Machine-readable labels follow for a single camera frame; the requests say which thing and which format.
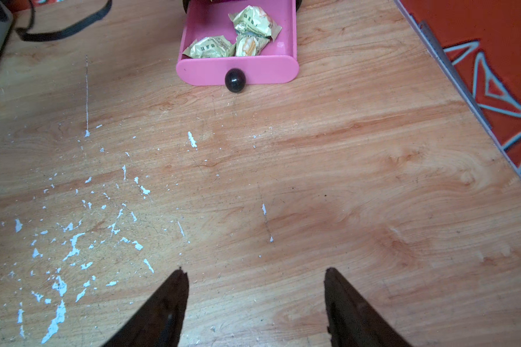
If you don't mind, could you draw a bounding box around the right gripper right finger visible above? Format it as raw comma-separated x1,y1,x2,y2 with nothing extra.
324,267,410,347

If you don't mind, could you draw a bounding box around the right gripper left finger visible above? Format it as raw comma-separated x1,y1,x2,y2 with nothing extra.
104,269,190,346

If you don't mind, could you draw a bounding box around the pink bottom drawer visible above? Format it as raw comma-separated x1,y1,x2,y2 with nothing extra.
176,1,302,93

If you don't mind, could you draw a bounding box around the green cookie packet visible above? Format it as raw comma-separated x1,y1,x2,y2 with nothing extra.
228,6,282,40
182,36,235,59
235,34,271,57

